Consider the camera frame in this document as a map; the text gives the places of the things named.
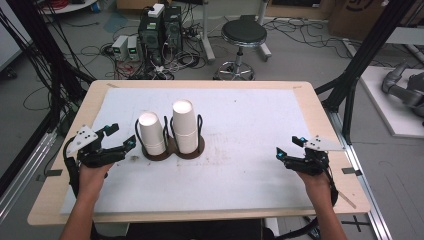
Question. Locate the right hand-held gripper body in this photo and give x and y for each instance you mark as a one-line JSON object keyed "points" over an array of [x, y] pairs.
{"points": [[313, 163]]}

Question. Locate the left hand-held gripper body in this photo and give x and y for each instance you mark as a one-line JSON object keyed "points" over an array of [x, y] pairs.
{"points": [[95, 155]]}

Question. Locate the white paper cup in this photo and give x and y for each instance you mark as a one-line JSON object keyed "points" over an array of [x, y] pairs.
{"points": [[151, 133]]}

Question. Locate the person's right hand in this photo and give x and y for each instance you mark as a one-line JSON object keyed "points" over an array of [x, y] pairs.
{"points": [[315, 186]]}

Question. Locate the person's left hand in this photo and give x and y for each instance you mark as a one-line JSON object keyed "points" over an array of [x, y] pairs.
{"points": [[93, 180]]}

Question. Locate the light wooden table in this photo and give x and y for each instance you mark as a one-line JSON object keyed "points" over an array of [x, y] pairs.
{"points": [[333, 133]]}

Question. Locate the black tape piece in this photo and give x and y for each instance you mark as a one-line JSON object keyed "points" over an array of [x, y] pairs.
{"points": [[350, 171], [53, 173]]}

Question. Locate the thin wooden stick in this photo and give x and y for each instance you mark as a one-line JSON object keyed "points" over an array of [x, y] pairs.
{"points": [[346, 199]]}

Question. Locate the tall stack of paper cups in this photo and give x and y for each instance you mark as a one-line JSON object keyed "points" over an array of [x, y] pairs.
{"points": [[185, 125]]}

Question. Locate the grey power supply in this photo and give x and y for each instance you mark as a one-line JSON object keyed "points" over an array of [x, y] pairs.
{"points": [[119, 48], [133, 48]]}

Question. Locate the white floor board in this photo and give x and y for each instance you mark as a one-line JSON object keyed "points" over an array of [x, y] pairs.
{"points": [[383, 106]]}

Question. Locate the white metal stand leg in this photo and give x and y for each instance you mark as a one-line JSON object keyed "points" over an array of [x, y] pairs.
{"points": [[207, 36], [264, 46]]}

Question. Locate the black computer tower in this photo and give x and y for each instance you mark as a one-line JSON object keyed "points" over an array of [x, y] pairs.
{"points": [[173, 28], [151, 36]]}

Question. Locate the black round stool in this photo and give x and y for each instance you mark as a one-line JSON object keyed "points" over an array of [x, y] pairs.
{"points": [[244, 33]]}

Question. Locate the white box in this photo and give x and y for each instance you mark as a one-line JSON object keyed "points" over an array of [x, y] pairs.
{"points": [[156, 10]]}

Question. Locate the round white table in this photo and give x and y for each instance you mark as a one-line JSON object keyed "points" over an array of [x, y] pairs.
{"points": [[66, 7]]}

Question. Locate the cardboard box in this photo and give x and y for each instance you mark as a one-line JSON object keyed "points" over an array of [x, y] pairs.
{"points": [[353, 18]]}

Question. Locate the aluminium rail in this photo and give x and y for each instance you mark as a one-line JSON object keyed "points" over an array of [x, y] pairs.
{"points": [[363, 186], [20, 180]]}

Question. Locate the black frame post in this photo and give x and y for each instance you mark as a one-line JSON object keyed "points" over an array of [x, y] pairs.
{"points": [[363, 56]]}

